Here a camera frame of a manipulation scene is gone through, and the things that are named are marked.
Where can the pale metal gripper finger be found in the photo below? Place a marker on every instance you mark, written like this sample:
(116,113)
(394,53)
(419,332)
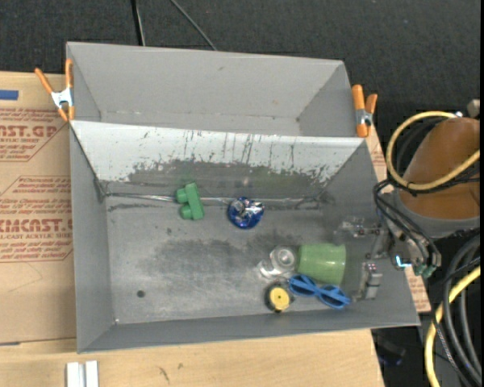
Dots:
(355,228)
(370,282)

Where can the green cup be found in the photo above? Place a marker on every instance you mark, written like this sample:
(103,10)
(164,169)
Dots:
(322,262)

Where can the blue sunglasses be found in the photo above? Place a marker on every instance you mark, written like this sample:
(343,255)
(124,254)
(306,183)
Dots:
(320,292)

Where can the clear glass jar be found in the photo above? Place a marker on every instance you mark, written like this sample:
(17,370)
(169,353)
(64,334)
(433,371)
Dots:
(280,260)

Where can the yellow and black wheel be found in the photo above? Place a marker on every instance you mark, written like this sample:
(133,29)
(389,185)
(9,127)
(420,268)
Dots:
(278,296)

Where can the blue shiny ball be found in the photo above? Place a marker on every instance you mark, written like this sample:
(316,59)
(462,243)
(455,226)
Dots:
(245,214)

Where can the grey metal bin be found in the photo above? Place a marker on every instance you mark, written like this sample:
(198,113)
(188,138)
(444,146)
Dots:
(193,264)

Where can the green toy block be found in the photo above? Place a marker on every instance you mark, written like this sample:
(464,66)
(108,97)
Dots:
(190,202)

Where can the brown cardboard board red print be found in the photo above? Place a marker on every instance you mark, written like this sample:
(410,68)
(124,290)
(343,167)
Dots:
(28,280)

